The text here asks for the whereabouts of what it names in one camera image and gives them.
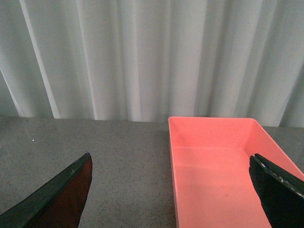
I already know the white pleated curtain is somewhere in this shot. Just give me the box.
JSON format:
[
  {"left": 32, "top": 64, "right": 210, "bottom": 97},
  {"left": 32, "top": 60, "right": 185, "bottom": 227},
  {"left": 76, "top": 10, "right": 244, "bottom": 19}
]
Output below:
[{"left": 0, "top": 0, "right": 304, "bottom": 127}]

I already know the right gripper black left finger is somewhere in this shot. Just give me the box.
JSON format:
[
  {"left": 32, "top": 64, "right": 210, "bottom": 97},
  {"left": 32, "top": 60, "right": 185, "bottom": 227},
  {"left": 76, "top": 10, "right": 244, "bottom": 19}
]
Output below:
[{"left": 0, "top": 152, "right": 93, "bottom": 228}]

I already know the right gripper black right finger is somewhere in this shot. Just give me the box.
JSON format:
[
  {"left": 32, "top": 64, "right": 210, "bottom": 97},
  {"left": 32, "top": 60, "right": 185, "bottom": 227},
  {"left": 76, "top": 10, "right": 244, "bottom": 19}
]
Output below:
[{"left": 249, "top": 154, "right": 304, "bottom": 228}]

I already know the pink plastic tray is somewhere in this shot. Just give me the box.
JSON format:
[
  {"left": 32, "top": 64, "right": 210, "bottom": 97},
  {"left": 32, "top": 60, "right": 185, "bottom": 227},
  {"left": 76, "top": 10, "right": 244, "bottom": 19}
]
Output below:
[{"left": 169, "top": 117, "right": 304, "bottom": 228}]

